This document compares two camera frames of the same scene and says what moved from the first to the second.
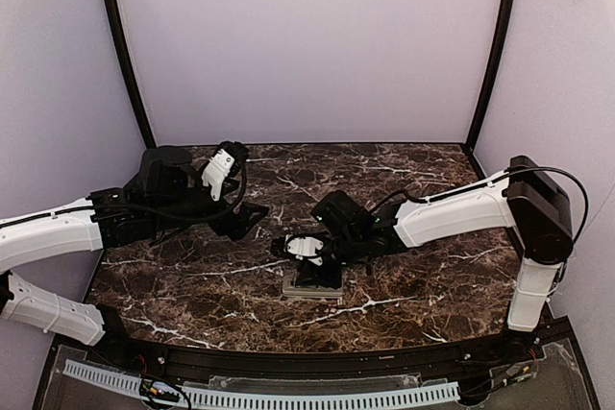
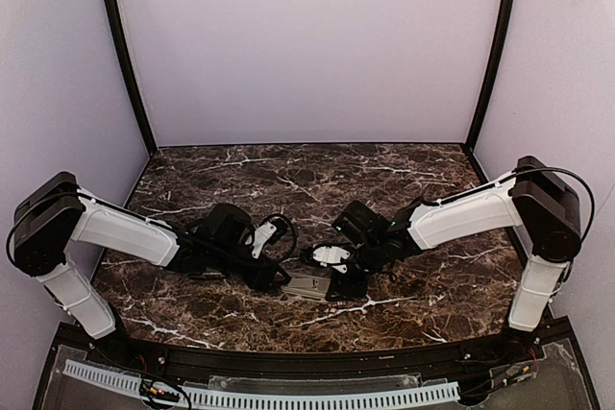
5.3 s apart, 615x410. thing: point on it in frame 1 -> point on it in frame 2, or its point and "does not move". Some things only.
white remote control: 315,293 does not move
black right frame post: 499,40 does not move
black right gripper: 313,268 -> 346,286
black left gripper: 227,220 -> 262,277
